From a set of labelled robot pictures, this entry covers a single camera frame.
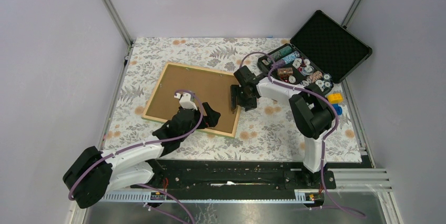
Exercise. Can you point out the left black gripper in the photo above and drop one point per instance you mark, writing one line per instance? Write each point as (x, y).
(212, 116)

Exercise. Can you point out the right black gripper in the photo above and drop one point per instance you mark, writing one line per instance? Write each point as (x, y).
(235, 90)

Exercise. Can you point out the brown backing board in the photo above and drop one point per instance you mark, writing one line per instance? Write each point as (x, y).
(209, 86)

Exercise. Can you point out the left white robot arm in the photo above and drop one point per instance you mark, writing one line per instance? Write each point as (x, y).
(95, 172)

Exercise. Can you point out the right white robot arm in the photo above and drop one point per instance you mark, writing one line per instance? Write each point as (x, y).
(312, 112)

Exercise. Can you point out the floral tablecloth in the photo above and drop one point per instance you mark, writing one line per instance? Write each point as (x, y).
(266, 133)

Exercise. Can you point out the yellow toy block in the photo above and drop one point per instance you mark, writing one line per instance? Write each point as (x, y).
(335, 98)

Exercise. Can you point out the black poker chip case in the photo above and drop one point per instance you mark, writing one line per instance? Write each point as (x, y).
(321, 45)

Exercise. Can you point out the blue toy block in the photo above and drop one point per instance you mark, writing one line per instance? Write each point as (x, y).
(338, 109)

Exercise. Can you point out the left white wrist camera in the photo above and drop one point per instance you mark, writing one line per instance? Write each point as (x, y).
(186, 100)

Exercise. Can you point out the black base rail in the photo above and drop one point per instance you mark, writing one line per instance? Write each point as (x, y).
(236, 180)

